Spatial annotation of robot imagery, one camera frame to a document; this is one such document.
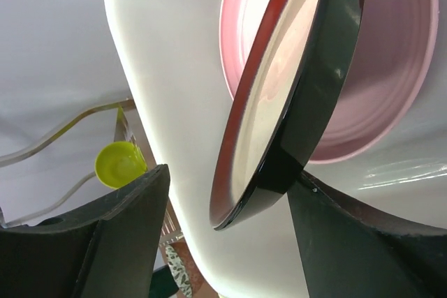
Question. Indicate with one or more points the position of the lime green bowl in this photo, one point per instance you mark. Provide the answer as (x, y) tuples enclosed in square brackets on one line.
[(118, 164)]

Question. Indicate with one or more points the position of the red patterned white bowl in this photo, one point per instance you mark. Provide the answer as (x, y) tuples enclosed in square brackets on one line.
[(186, 273)]

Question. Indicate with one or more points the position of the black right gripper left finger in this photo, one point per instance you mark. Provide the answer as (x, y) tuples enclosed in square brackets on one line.
[(105, 248)]

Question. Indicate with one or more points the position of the red rimmed cream plate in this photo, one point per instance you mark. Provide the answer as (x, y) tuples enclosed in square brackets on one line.
[(288, 90)]

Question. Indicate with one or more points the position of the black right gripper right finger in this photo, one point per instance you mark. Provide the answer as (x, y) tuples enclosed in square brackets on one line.
[(351, 249)]

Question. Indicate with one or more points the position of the pink plate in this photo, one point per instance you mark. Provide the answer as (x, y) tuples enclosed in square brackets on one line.
[(392, 58)]

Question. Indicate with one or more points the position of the white plastic bin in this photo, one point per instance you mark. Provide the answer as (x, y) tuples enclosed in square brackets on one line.
[(169, 51)]

